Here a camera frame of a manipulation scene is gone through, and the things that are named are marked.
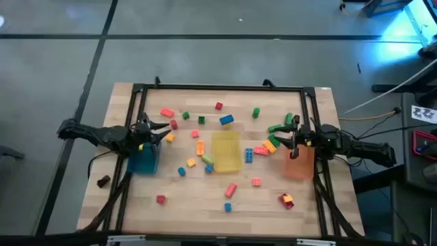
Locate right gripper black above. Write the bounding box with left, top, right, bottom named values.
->
left=274, top=115, right=320, bottom=160

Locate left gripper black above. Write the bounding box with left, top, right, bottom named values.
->
left=131, top=113, right=172, bottom=151

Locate yellow two-by-four brick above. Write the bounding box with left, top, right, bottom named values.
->
left=262, top=139, right=278, bottom=154

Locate red two-by-four brick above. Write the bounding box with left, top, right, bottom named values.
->
left=278, top=193, right=295, bottom=210

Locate orange translucent plastic bin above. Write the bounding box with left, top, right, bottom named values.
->
left=282, top=145, right=315, bottom=181

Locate teal translucent plastic bin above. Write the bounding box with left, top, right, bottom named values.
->
left=126, top=141, right=162, bottom=176

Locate yellow translucent plastic bin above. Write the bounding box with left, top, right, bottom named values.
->
left=210, top=131, right=244, bottom=174

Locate small dark block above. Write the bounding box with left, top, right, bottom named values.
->
left=96, top=174, right=112, bottom=189

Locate salmon cylinder block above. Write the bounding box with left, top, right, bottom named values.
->
left=224, top=182, right=238, bottom=199

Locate black beam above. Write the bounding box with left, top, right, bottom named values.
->
left=371, top=66, right=437, bottom=94

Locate black cabinet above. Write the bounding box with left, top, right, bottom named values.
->
left=401, top=92, right=437, bottom=187

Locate red-framed device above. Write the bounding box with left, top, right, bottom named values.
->
left=412, top=129, right=437, bottom=161

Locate white marker sheet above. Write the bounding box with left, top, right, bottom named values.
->
left=411, top=105, right=437, bottom=124

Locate black arm base cable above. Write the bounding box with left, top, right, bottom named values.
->
left=87, top=150, right=119, bottom=180

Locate yellow cable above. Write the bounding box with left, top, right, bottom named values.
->
left=337, top=108, right=401, bottom=121

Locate white cable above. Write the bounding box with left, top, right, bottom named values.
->
left=342, top=57, right=437, bottom=115

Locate silver metal bracket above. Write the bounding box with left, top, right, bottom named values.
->
left=107, top=234, right=147, bottom=246
left=296, top=238, right=337, bottom=246

